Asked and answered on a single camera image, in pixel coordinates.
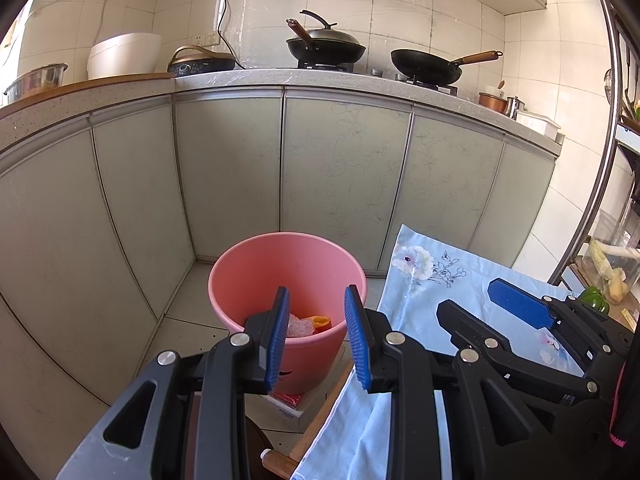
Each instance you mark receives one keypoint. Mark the white plastic box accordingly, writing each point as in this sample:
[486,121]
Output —
[537,125]

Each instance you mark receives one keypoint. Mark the pink plastic bucket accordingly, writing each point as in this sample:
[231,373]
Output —
[280,270]

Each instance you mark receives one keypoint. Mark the black induction cooker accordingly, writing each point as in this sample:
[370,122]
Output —
[200,65]

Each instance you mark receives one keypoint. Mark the light blue floral tablecloth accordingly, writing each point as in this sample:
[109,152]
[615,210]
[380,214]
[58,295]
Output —
[425,280]

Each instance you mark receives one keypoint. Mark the white cardboard box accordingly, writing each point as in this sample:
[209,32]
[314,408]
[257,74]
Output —
[295,410]

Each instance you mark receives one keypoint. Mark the white wall socket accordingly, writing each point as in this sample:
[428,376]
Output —
[207,40]

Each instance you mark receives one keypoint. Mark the grey kitchen cabinets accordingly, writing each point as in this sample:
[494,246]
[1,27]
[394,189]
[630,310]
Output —
[340,160]

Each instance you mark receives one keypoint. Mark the copper pot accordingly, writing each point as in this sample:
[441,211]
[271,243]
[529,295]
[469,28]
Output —
[492,101]

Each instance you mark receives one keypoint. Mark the pale yellow potato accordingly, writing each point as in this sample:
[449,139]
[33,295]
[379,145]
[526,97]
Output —
[617,287]

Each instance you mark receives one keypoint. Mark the white rice cooker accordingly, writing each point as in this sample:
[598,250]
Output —
[125,55]

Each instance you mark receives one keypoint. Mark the gas stove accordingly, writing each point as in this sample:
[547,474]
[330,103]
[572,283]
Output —
[325,66]

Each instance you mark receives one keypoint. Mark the metal shelf rack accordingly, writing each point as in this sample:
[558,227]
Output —
[602,135]

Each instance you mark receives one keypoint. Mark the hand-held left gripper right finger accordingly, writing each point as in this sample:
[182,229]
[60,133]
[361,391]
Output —
[357,345]

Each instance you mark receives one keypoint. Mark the steel basin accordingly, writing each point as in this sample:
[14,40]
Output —
[35,82]

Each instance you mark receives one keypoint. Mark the black wok with lid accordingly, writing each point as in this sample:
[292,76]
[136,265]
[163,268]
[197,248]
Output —
[325,50]

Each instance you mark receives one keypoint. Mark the white leek stalk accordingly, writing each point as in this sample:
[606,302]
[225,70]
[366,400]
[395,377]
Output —
[622,251]

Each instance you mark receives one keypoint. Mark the clear plastic container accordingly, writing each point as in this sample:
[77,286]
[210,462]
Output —
[607,232]

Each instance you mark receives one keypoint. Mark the steel cup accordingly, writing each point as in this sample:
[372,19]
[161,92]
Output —
[513,107]

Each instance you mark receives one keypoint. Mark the green bell pepper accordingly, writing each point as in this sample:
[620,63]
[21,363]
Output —
[595,300]

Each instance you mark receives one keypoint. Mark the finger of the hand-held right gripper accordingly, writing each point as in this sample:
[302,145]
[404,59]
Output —
[465,322]
[520,305]

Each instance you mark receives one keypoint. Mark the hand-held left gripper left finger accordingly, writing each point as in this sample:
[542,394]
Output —
[277,340]

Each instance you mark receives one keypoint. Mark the plastic wrapper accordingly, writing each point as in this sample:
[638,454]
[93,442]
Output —
[300,326]

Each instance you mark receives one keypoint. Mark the brown cardboard sheet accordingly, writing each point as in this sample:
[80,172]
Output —
[582,272]

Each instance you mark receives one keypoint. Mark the pale corn cob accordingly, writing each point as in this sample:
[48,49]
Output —
[599,260]

